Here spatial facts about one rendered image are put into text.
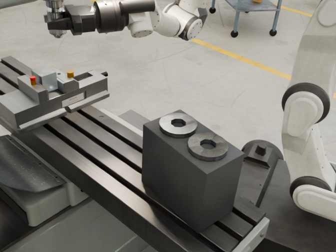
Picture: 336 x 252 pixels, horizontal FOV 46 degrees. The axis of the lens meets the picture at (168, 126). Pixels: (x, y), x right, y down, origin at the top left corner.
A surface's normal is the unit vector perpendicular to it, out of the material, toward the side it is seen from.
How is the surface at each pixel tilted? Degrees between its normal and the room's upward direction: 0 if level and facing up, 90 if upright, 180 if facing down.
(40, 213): 90
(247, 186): 0
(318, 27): 90
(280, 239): 0
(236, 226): 0
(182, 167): 90
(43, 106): 90
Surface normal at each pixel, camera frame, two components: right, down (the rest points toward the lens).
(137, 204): 0.06, -0.82
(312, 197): -0.44, 0.50
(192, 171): -0.77, 0.33
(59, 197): 0.74, 0.42
